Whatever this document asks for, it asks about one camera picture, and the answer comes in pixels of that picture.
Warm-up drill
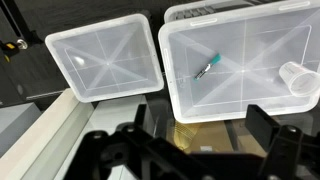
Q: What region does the glass partition post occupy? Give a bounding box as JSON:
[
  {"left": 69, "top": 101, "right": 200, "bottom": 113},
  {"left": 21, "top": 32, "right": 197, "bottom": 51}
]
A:
[{"left": 0, "top": 88, "right": 98, "bottom": 180}]

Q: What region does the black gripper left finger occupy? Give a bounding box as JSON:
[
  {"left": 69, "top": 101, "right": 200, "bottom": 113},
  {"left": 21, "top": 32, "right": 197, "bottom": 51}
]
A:
[{"left": 134, "top": 103, "right": 148, "bottom": 134}]

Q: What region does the teal capped marker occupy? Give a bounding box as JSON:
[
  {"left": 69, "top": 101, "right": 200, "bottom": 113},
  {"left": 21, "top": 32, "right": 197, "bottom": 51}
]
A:
[{"left": 194, "top": 53, "right": 222, "bottom": 82}]

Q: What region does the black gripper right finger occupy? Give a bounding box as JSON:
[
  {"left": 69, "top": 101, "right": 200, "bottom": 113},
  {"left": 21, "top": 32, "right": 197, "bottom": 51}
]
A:
[{"left": 244, "top": 104, "right": 282, "bottom": 153}]

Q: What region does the large open cardboard box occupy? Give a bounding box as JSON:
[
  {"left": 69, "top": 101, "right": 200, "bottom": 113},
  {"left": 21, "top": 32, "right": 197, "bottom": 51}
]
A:
[{"left": 166, "top": 119, "right": 268, "bottom": 158}]

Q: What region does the large clear plastic bin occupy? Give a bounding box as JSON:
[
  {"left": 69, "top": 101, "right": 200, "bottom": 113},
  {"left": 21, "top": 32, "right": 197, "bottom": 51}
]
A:
[{"left": 157, "top": 0, "right": 320, "bottom": 124}]

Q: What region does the grey plastic crate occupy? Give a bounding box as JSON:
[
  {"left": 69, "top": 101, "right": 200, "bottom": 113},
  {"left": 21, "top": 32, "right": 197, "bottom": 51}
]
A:
[{"left": 163, "top": 0, "right": 268, "bottom": 24}]

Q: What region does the black yellow clamp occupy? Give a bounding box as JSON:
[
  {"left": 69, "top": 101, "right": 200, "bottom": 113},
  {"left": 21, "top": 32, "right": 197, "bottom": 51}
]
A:
[{"left": 0, "top": 38, "right": 29, "bottom": 64}]

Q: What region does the small clear plastic bin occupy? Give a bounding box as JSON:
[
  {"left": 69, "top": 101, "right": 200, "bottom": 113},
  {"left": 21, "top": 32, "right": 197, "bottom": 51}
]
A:
[{"left": 44, "top": 13, "right": 165, "bottom": 104}]

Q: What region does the clear plastic cup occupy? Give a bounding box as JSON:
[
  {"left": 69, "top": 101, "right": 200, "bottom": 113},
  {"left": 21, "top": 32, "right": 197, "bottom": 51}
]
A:
[{"left": 278, "top": 61, "right": 320, "bottom": 98}]

